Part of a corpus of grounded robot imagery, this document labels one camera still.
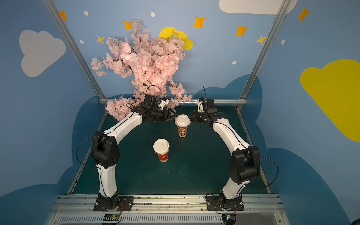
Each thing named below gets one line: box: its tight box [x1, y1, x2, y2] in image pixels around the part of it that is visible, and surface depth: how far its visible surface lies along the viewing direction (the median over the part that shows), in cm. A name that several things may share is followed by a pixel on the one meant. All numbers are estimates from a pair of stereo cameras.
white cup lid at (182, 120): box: [174, 113, 192, 128], surface depth 91 cm
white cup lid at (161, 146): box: [152, 138, 170, 155], surface depth 80 cm
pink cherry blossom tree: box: [90, 18, 193, 121], surface depth 76 cm
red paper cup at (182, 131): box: [177, 126, 188, 138], surface depth 98 cm
